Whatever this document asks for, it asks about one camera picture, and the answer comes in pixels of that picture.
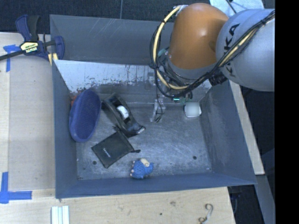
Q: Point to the black cylinder on white bracket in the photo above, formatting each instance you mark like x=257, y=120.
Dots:
x=218, y=79

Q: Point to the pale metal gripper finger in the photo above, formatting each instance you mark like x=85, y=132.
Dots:
x=154, y=112
x=163, y=107

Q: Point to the grey metal bin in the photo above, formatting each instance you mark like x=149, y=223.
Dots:
x=175, y=143

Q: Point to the small white box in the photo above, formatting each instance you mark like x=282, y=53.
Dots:
x=192, y=109

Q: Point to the black flat pouch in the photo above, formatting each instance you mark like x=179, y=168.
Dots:
x=112, y=149

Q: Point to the black tape dispenser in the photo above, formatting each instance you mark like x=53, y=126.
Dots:
x=130, y=125

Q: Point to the blue toy animal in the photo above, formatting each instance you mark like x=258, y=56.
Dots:
x=141, y=169

